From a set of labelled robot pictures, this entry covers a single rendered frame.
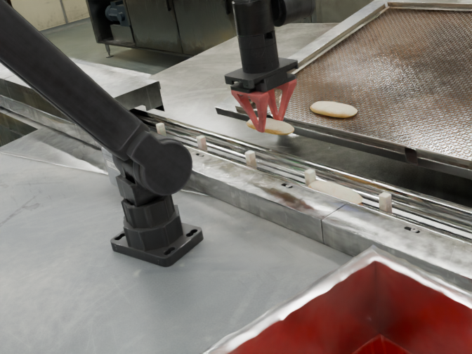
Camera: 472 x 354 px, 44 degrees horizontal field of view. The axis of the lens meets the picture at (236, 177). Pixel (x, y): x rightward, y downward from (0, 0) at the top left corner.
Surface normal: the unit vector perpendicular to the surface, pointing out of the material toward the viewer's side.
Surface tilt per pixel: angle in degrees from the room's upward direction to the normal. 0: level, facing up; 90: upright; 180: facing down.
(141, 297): 0
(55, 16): 90
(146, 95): 90
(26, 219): 0
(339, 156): 0
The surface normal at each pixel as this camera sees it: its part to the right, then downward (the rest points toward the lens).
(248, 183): -0.16, -0.89
